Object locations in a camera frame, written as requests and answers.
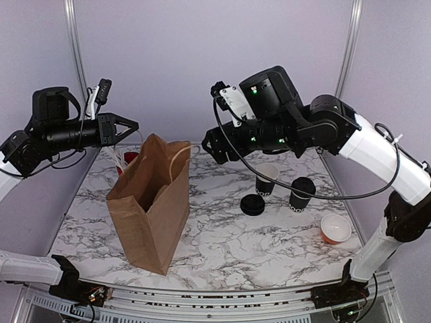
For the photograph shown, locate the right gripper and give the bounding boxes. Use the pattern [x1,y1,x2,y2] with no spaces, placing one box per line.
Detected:
[202,116,304,164]

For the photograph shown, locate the brown paper bag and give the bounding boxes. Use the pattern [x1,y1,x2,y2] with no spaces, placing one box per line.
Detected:
[106,134,192,275]

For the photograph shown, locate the black plastic cup lid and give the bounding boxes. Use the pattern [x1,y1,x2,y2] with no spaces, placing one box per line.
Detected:
[291,177,317,200]

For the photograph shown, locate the black paper coffee cup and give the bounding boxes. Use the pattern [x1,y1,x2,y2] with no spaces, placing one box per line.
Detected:
[288,192,311,213]

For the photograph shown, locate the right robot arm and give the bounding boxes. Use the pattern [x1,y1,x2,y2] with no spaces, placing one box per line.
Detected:
[202,92,430,308]

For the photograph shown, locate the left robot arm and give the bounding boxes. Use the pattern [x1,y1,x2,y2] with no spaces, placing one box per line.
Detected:
[1,79,139,305]

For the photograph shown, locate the red cylindrical holder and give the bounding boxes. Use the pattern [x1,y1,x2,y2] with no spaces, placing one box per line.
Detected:
[117,151,139,176]

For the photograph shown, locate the white wrapped straw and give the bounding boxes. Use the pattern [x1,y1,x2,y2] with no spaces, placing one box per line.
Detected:
[106,146,125,172]

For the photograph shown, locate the orange white bowl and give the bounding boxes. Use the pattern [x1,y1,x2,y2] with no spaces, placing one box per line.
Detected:
[320,214,352,245]

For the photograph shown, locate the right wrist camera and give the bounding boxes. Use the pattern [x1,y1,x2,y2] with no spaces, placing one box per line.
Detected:
[210,65,306,128]

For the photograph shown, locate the left aluminium frame post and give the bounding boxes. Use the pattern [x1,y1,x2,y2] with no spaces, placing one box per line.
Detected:
[63,0,103,149]

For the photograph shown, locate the aluminium frame post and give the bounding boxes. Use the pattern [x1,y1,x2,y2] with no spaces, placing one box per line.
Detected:
[319,0,364,154]
[63,0,103,149]

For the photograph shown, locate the right aluminium frame post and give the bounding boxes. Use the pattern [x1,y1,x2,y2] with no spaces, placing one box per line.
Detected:
[319,0,364,154]

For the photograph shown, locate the front aluminium rail base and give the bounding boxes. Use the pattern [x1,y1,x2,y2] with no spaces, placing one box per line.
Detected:
[12,272,405,322]

